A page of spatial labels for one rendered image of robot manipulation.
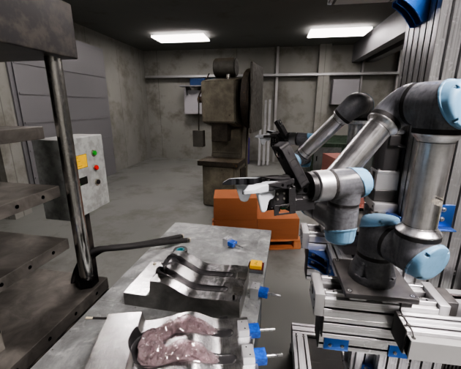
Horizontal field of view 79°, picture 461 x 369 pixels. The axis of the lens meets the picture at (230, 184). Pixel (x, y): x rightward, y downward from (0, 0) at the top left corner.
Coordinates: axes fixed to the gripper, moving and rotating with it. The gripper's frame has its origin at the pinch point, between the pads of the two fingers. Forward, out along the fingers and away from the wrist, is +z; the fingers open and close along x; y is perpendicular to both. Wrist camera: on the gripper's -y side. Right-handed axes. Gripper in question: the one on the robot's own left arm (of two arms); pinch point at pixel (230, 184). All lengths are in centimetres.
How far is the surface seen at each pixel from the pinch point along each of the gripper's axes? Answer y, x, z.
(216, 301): 52, 43, -5
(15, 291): 55, 90, 80
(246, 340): 57, 25, -11
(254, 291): 55, 50, -24
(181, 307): 57, 51, 8
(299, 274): 123, 179, -121
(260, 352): 57, 17, -13
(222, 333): 57, 31, -4
